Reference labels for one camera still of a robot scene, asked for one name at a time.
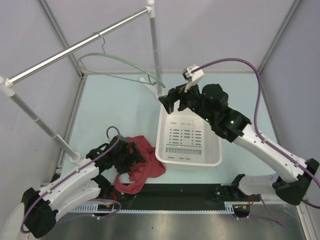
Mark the white slotted cable duct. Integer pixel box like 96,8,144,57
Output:
70,202,250,216

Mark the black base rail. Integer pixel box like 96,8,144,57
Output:
98,183,253,211

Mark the metal clothes rack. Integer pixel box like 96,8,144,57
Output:
0,0,165,163

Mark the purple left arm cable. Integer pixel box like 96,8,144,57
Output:
19,126,123,234

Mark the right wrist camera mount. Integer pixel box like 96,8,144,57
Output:
182,64,204,93

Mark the white plastic basket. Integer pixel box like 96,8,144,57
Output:
155,101,223,171

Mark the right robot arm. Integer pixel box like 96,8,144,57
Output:
158,84,320,206

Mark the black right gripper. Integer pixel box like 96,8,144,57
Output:
158,78,215,124

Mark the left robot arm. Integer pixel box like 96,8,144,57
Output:
20,136,146,238

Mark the mint green plastic hanger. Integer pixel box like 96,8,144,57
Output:
76,32,166,89

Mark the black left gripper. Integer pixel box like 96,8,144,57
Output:
114,141,145,175

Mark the red tank top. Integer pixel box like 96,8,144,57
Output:
114,135,166,195

